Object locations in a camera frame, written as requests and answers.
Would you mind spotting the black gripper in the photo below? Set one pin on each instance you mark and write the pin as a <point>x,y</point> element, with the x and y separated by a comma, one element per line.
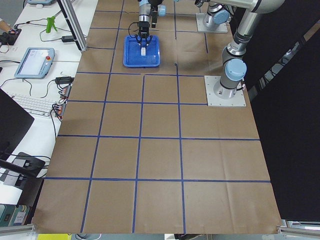
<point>143,28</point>

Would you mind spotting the black power adapter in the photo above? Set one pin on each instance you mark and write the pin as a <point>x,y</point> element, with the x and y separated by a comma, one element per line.
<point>67,38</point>

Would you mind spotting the white keyboard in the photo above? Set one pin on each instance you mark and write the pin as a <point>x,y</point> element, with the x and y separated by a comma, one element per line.
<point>34,105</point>

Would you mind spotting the green handled reacher grabber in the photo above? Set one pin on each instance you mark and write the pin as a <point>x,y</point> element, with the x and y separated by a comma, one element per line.
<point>50,24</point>

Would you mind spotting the brown paper table cover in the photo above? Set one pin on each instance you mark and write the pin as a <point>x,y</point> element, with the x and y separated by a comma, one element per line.
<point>140,151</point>

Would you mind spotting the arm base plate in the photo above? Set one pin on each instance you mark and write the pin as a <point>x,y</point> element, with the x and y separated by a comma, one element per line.
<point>218,96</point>
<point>212,24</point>

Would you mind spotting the black monitor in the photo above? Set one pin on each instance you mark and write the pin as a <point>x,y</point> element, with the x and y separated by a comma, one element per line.
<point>14,124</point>

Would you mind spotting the blue plastic tray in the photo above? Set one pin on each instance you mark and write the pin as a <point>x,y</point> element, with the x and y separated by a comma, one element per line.
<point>132,53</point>

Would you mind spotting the aluminium frame post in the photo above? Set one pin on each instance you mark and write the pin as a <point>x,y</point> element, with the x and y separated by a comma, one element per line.
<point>69,14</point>

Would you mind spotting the teach pendant tablet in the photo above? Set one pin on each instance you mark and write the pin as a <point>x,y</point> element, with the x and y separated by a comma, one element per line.
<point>35,63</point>

